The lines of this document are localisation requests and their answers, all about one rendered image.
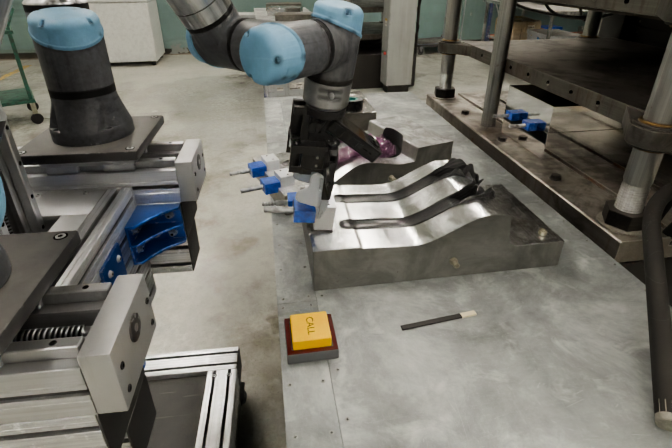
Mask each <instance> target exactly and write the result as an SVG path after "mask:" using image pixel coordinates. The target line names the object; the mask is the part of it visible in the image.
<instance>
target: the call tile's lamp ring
mask: <svg viewBox="0 0 672 448"><path fill-rule="evenodd" d="M327 318H328V323H329V327H330V332H331V337H332V342H333V346H327V347H319V348H311V349H303V350H295V351H292V348H291V338H290V327H289V321H290V318H287V319H285V330H286V342H287V354H288V355H295V354H303V353H311V352H319V351H327V350H335V349H338V345H337V340H336V336H335V331H334V326H333V322H332V317H331V314H327Z"/></svg>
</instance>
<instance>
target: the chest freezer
mask: <svg viewBox="0 0 672 448"><path fill-rule="evenodd" d="M88 4H89V8H90V10H91V11H93V12H95V13H96V14H97V15H98V17H99V19H100V23H101V25H102V26H103V29H104V39H105V43H106V47H107V52H108V56H109V60H110V63H119V62H148V61H152V65H156V61H158V60H159V59H160V58H163V54H164V53H165V48H164V43H163V37H162V31H161V25H160V20H159V14H158V8H157V3H156V0H88Z"/></svg>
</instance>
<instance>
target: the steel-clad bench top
mask: <svg viewBox="0 0 672 448"><path fill-rule="evenodd" d="M364 95H365V96H366V98H367V99H368V102H369V103H370V105H371V106H372V107H373V108H374V109H375V111H376V112H377V113H376V119H381V118H387V117H393V116H399V115H401V116H403V117H405V118H407V119H409V120H411V121H413V122H416V123H418V124H420V125H422V126H424V127H426V128H428V129H430V130H432V131H434V132H436V133H438V134H440V135H442V136H444V137H446V138H448V139H450V140H452V141H453V146H452V154H451V158H456V159H459V158H460V159H462V160H463V161H464V162H465V163H466V164H467V165H468V164H470V163H471V164H473V167H474V172H476V174H478V175H479V180H481V179H484V180H483V181H482V182H481V183H480V185H490V184H502V185H503V186H504V187H505V188H506V189H507V190H508V191H509V192H511V193H512V194H513V195H514V196H515V197H516V198H517V199H518V200H519V201H521V202H522V203H523V204H524V205H525V206H526V207H527V208H528V209H530V210H531V211H532V212H533V213H534V214H535V215H536V216H537V217H538V218H540V219H541V220H542V221H543V222H544V223H545V224H546V225H547V226H548V227H550V228H551V229H552V230H553V231H554V232H555V233H556V234H557V235H558V236H560V237H561V238H562V239H563V240H564V244H563V248H562V251H561V255H560V258H559V262H558V265H555V266H546V267H536V268H527V269H517V270H508V271H498V272H489V273H480V274H470V275H461V276H451V277H442V278H432V279H423V280H413V281H404V282H394V283H385V284H376V285H366V286H357V287H347V288H338V289H328V290H319V291H314V288H313V283H312V277H311V271H310V266H309V260H308V255H307V249H306V244H305V238H304V232H303V227H302V223H296V222H293V214H290V215H285V214H284V213H271V215H272V230H273V245H274V261H275V276H276V291H277V307H278V322H279V337H280V353H281V368H282V383H283V399H284V414H285V429H286V445H287V448H343V447H344V448H672V432H670V431H666V430H664V429H661V428H659V427H658V426H657V425H656V424H655V416H654V404H653V390H652V375H651V360H650V345H649V330H648V315H647V301H646V286H645V284H644V283H642V282H641V281H640V280H639V279H638V278H636V277H635V276H634V275H633V274H632V273H630V272H629V271H628V270H627V269H625V268H624V267H623V266H622V265H621V264H619V263H618V262H617V261H616V260H615V259H613V258H612V257H611V256H610V255H608V254H607V253H606V252H605V251H604V250H602V249H601V248H600V247H599V246H598V245H596V244H595V243H594V242H593V241H592V240H590V239H589V238H588V237H587V236H585V235H584V234H583V233H582V232H581V231H579V230H578V229H577V228H576V227H575V226H573V225H572V224H571V223H570V222H569V221H567V220H566V219H565V218H564V217H562V216H561V215H560V214H559V213H558V212H556V211H555V210H554V209H553V208H552V207H550V206H549V205H548V204H547V203H545V202H544V201H543V200H542V199H541V198H539V197H538V196H537V195H536V194H535V193H533V192H532V191H531V190H530V189H529V188H527V187H526V186H525V185H524V184H522V183H521V182H520V181H519V180H518V179H516V178H515V177H514V176H513V175H512V174H510V173H509V172H508V171H507V170H506V169H504V168H503V167H502V166H501V165H499V164H498V163H497V162H496V161H495V160H493V159H492V158H491V157H490V156H489V155H487V154H486V153H485V152H484V151H483V150H481V149H480V148H479V147H478V146H476V145H475V144H474V143H473V142H472V141H470V140H469V139H468V138H467V137H466V136H464V135H463V134H462V133H461V132H459V131H458V130H457V129H456V128H455V127H453V126H452V125H451V124H450V123H449V122H447V121H446V120H445V119H444V118H443V117H441V116H440V115H439V114H438V113H436V112H435V111H434V110H433V109H432V108H430V107H429V106H428V105H427V104H426V103H424V102H423V101H422V100H421V99H420V98H418V97H417V96H416V95H415V94H413V93H412V92H387V93H364ZM293 98H298V99H303V97H302V96H294V97H270V98H264V107H265V123H266V138H267V153H268V154H272V153H273V154H276V153H282V152H286V148H287V140H288V130H289V126H290V122H291V112H292V103H293ZM280 102H281V103H280ZM281 107H282V108H281ZM282 113H283V114H282ZM283 118H284V119H283ZM284 124H285V125H284ZM285 129H286V130H285ZM286 135H287V136H286ZM315 294H316V295H315ZM316 299H317V301H316ZM317 305H318V306H317ZM318 310H319V312H322V311H326V313H327V314H331V315H332V320H333V324H334V329H335V334H336V338H337V343H338V348H339V358H335V359H328V361H327V360H320V361H312V362H304V363H296V364H288V363H287V351H286V339H285V326H284V319H287V318H290V315H296V314H305V313H314V312H318ZM473 310H474V311H475V312H476V314H477V315H475V316H470V317H465V318H460V319H455V320H451V321H446V322H441V323H436V324H432V325H427V326H422V327H417V328H413V329H408V330H402V328H401V325H405V324H410V323H415V322H420V321H425V320H429V319H434V318H439V317H444V316H449V315H454V314H458V313H463V312H468V311H473ZM328 365H329V367H328ZM329 370H330V372H329ZM330 376H331V378H330ZM331 381H332V383H331ZM332 387H333V389H332ZM333 392H334V394H333ZM334 398H335V400H334ZM335 403H336V405H335ZM336 409H337V411H336ZM337 414H338V416H337ZM338 420H339V422H338ZM339 425H340V427H339ZM340 430H341V433H340ZM341 436H342V438H341ZM342 441H343V444H342Z"/></svg>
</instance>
